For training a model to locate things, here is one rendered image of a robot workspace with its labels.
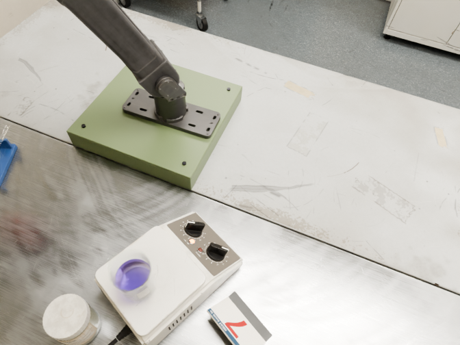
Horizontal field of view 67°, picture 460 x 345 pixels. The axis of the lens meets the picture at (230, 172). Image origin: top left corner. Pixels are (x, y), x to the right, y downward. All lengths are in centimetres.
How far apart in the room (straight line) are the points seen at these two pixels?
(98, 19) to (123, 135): 26
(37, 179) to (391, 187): 71
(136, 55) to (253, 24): 219
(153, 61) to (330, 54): 209
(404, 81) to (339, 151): 184
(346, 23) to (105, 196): 251
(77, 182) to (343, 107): 62
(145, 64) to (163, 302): 37
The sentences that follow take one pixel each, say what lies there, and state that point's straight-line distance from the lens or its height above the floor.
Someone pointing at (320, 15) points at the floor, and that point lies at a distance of 299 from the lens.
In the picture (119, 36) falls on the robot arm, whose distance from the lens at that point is 58.
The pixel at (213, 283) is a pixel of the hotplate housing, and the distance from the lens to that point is 56.
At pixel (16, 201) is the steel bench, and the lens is 77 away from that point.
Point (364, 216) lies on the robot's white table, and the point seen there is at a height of 90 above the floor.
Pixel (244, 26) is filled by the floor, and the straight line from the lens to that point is 273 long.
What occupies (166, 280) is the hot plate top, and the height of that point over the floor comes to 99.
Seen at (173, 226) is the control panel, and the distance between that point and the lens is 60.
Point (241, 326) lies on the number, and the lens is 59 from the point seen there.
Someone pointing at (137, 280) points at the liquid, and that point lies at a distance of 50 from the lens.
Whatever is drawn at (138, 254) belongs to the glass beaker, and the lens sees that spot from 49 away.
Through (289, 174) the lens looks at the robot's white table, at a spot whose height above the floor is 90.
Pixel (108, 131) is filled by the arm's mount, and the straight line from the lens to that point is 75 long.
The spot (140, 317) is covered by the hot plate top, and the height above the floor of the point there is 99.
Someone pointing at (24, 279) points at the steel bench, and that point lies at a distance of 70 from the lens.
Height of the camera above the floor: 150
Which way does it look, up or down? 56 degrees down
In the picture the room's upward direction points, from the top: 6 degrees clockwise
